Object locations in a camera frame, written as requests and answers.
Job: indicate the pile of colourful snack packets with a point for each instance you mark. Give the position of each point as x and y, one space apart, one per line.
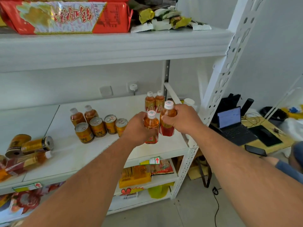
26 200

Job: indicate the black round pouch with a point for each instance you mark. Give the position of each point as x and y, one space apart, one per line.
272 113

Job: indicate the brown cardboard box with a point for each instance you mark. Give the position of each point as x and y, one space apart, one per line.
196 172

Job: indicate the black cylinder speaker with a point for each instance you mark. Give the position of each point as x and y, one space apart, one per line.
247 106

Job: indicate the black laptop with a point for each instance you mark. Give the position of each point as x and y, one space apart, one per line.
229 118

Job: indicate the thin white metal stand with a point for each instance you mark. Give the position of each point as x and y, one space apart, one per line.
281 96

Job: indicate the low wooden table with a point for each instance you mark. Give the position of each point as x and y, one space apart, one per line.
286 139

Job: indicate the pile of small snack sachets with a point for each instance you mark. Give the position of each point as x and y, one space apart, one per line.
165 18

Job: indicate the yellow snack packet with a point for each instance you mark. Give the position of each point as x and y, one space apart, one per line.
133 178

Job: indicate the yellow white price tag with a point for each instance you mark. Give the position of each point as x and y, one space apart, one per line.
150 161
27 187

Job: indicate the white plastic bag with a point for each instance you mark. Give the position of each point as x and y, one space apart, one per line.
292 128

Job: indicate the white metal shelf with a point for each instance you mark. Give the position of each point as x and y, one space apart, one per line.
94 51

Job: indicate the person's left hand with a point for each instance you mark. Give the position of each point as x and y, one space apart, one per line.
133 130

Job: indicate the white paper roll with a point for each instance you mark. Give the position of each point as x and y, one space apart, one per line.
189 104

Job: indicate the yellow-green plastic bag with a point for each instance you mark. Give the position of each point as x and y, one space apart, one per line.
159 191

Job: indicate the black phone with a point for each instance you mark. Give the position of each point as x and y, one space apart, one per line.
255 150

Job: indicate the white round plug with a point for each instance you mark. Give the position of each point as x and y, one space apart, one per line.
133 87

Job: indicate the black mouse pad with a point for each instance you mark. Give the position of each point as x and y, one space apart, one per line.
265 135

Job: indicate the person's left forearm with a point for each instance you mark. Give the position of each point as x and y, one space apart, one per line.
82 186

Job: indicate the person's right hand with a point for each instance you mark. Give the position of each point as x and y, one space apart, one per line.
187 120

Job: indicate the red printed snack packet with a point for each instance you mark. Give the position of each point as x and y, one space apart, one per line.
164 167

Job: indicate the person's right forearm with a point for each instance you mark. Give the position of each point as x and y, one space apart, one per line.
236 177

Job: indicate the black backpack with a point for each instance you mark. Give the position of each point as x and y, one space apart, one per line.
226 104

